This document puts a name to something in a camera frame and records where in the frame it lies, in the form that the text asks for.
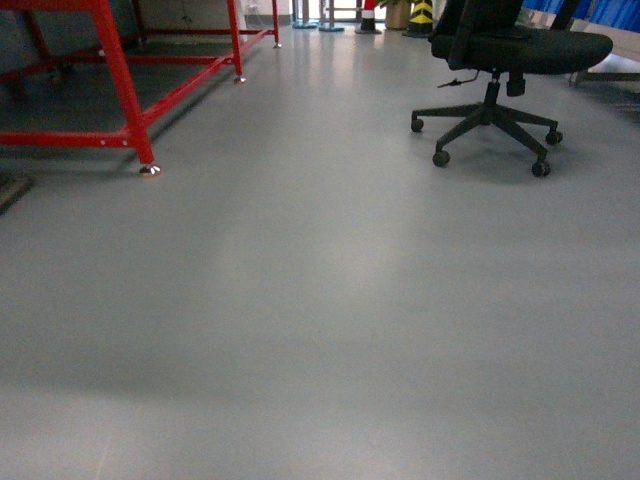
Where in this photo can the red white traffic cone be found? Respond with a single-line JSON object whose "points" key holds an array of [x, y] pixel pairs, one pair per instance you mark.
{"points": [[368, 21]]}

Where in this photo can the yellow black striped bollard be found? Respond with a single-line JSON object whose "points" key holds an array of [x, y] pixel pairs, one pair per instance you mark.
{"points": [[420, 23]]}

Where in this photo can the potted green plant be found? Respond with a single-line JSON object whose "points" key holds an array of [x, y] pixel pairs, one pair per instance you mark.
{"points": [[397, 13]]}

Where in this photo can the black office chair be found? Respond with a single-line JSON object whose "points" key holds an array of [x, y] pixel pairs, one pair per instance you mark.
{"points": [[485, 36]]}

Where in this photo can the red metal table frame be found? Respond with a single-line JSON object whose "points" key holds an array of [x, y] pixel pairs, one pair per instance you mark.
{"points": [[134, 134]]}

